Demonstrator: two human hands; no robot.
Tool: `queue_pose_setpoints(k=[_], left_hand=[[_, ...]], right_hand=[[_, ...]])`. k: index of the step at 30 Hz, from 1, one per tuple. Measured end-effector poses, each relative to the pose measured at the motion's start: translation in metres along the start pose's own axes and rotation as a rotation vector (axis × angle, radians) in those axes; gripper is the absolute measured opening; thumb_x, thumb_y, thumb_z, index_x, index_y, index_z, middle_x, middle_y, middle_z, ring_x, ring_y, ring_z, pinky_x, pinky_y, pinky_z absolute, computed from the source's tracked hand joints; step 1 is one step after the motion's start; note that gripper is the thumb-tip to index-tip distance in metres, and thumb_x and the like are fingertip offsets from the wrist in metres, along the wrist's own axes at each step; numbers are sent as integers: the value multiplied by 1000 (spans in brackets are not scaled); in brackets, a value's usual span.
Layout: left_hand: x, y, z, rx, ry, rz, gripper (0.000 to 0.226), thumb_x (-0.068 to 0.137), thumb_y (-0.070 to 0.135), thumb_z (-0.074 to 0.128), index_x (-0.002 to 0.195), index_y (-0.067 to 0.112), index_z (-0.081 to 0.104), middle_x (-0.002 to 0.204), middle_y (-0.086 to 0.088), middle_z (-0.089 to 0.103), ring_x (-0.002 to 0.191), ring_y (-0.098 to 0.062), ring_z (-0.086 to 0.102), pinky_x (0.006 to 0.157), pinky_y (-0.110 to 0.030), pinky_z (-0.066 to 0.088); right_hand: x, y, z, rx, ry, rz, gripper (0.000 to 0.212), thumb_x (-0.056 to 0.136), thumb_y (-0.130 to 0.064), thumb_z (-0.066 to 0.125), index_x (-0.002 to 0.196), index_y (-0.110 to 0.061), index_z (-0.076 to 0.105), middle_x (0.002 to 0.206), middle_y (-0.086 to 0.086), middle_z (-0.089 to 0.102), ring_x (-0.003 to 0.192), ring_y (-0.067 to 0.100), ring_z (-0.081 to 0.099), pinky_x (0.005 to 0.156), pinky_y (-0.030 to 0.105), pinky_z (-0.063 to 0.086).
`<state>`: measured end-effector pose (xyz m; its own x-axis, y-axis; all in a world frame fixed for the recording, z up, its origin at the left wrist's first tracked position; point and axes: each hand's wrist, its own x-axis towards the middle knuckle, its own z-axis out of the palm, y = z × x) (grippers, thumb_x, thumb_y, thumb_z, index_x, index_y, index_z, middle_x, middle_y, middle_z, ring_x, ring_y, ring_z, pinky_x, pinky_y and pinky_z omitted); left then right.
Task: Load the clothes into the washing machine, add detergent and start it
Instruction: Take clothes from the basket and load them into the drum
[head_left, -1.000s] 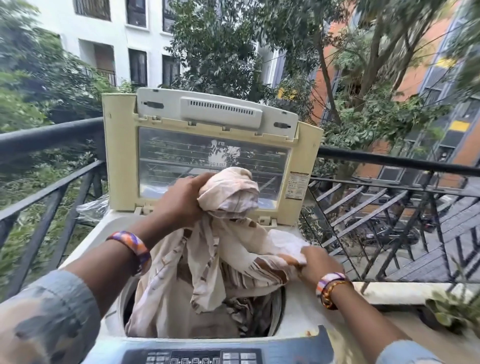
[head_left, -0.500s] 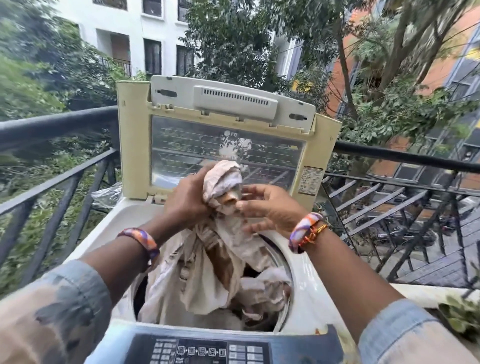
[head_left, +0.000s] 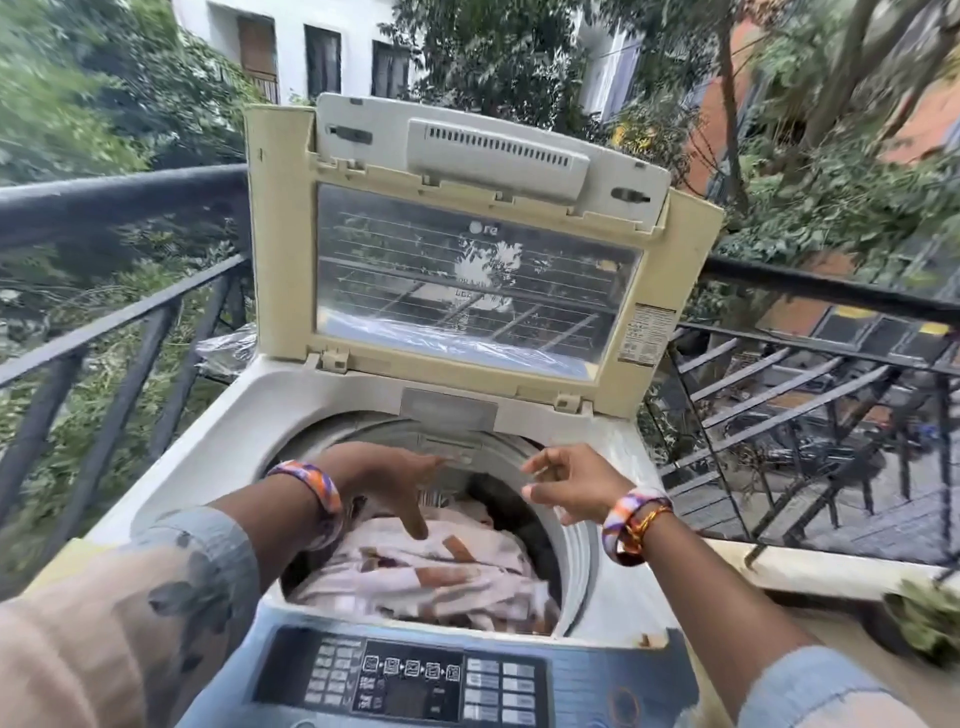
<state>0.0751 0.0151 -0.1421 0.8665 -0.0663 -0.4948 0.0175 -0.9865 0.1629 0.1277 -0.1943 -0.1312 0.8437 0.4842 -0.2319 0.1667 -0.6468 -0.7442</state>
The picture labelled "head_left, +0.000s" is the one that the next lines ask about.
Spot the person's left forearm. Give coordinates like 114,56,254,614
0,480,331,728

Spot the white building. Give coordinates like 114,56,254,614
171,0,646,125

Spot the green leafy tree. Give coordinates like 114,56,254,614
0,0,264,189
378,0,601,136

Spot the multicolour woven wristband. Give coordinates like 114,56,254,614
601,488,675,568
266,459,347,553

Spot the orange building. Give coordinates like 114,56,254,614
678,15,960,339

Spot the person's right hand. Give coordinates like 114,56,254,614
520,443,640,527

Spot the white top-load washing machine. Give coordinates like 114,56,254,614
88,352,704,728

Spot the cream washing machine lid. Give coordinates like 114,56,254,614
243,92,726,421

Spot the green potted plant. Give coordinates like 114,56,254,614
880,571,960,670

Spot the dark garment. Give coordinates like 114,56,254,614
465,472,565,595

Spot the white brown patterned cloth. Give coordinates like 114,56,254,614
288,498,564,637

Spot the clear plastic sheet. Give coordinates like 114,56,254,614
192,321,260,385

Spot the person's left hand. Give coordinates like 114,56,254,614
330,441,475,542

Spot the black metal balcony railing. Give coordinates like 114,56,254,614
643,255,960,565
0,163,255,597

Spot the white label sticker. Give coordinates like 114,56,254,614
618,303,678,368

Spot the person's right forearm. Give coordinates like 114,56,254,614
639,510,931,728

